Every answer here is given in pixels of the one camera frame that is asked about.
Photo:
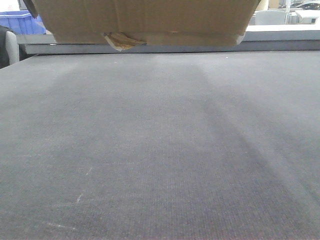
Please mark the brown cardboard box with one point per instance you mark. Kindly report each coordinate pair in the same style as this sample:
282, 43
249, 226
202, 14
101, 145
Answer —
215, 23

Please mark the crumpled clear packing tape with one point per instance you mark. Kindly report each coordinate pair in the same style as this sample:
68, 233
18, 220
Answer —
120, 42

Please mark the grey office chair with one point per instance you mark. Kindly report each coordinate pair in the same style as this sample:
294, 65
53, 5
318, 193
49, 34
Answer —
9, 48

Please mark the blue plastic crate background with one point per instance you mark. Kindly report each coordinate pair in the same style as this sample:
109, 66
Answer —
22, 22

